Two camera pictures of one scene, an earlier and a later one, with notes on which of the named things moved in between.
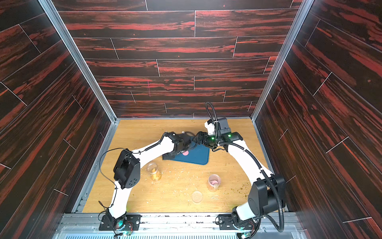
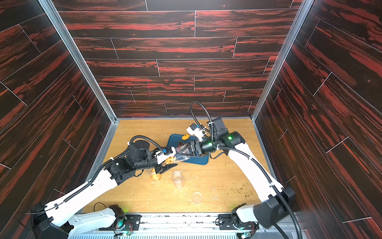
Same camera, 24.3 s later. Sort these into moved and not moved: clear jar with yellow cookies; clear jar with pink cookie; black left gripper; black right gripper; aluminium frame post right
Moved: black right gripper; clear jar with pink cookie; black left gripper
Not moved: clear jar with yellow cookies; aluminium frame post right
